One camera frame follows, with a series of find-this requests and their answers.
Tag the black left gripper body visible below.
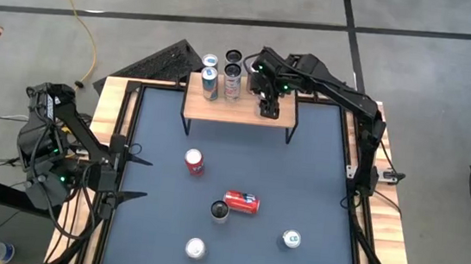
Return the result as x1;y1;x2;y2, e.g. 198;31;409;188
79;131;130;222

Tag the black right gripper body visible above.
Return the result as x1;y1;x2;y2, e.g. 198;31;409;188
245;45;300;106

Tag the red Fanta strawberry can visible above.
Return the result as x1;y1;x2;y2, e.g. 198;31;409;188
182;148;207;179
222;189;262;217

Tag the blue silver Red Bull can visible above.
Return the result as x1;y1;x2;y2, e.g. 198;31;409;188
275;227;303;252
201;53;221;70
198;66;222;103

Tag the silver Diet Coke can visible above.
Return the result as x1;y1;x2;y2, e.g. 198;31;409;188
184;236;209;261

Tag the blue-grey table mat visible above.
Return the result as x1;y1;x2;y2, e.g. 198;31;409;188
99;82;375;264

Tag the grey perforated metal plate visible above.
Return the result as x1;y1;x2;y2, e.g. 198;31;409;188
345;163;398;184

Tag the black perforated box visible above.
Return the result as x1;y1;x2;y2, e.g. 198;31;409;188
91;30;210;106

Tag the white blue container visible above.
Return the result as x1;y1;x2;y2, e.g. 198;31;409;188
0;241;16;264

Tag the wooden shelf black metal frame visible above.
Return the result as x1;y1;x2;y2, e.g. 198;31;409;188
177;65;303;147

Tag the black metal table frame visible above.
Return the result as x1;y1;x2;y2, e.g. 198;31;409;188
47;70;434;264

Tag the yellow cable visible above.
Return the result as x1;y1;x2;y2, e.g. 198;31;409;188
31;0;104;93

